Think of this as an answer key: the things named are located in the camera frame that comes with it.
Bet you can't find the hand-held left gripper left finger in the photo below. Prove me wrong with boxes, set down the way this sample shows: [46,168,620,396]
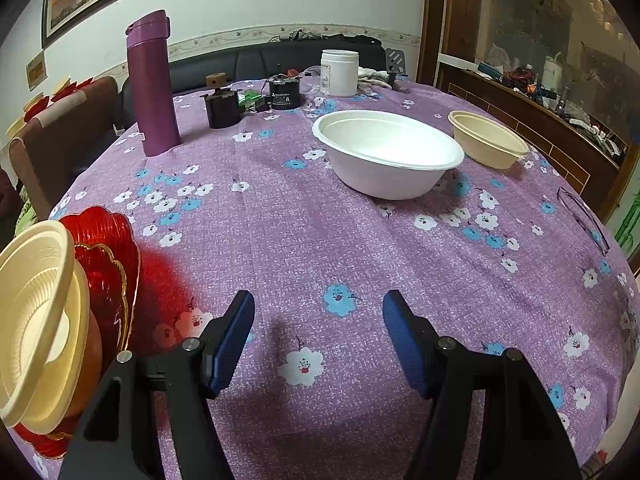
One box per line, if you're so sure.
[57,290,256,480]

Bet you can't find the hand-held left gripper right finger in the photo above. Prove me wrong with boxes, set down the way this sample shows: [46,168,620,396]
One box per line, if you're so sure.
[382,290,583,480]

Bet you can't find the red glass plate gold rim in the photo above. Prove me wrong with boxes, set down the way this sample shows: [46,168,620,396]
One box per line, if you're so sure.
[10,242,142,461]
[59,205,135,261]

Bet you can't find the small white bowl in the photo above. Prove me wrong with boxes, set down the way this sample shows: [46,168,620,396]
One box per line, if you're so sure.
[20,260,103,436]

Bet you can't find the large white bowl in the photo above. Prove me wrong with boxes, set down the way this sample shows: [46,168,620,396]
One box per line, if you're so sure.
[311,110,466,200]

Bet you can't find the beige plastic bowl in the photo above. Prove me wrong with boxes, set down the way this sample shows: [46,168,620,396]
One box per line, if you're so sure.
[447,110,530,170]

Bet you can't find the beige strainer bowl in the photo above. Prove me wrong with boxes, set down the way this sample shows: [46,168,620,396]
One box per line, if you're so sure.
[0,220,83,423]

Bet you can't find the purple floral tablecloth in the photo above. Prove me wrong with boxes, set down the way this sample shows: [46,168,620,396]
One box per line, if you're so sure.
[10,77,640,480]

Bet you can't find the black cylindrical motor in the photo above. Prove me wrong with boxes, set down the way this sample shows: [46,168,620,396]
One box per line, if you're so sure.
[265,75,303,110]
[205,88,243,129]

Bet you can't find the green electronic part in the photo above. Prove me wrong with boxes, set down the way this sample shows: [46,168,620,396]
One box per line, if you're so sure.
[237,91,271,113]

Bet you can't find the wooden sideboard cabinet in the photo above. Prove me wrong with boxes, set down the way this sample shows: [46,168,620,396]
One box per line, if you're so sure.
[420,0,640,226]

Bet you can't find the brown chair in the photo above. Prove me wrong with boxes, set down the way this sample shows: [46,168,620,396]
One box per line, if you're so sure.
[7,76,123,221]

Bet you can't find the white work gloves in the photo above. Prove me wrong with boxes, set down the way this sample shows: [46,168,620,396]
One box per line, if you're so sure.
[356,66,396,92]

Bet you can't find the purple thermos bottle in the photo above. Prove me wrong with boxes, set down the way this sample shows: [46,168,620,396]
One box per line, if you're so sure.
[125,9,182,157]

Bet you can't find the white plastic jar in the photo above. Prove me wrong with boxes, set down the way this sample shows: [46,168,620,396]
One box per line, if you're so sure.
[320,49,360,98]

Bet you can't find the black slotted spatula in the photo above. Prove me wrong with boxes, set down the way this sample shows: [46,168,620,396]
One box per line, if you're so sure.
[384,47,407,77]

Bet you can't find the black leather sofa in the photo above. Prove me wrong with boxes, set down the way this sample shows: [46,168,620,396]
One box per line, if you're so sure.
[120,36,408,111]

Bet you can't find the red decorative dish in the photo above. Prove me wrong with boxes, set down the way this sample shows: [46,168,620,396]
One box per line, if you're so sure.
[50,77,96,103]
[22,94,51,123]

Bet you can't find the dark cloth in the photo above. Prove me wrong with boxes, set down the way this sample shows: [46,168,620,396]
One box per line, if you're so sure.
[320,32,388,53]

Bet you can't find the small wall plaque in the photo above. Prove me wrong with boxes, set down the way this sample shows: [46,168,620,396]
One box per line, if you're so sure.
[26,50,48,93]

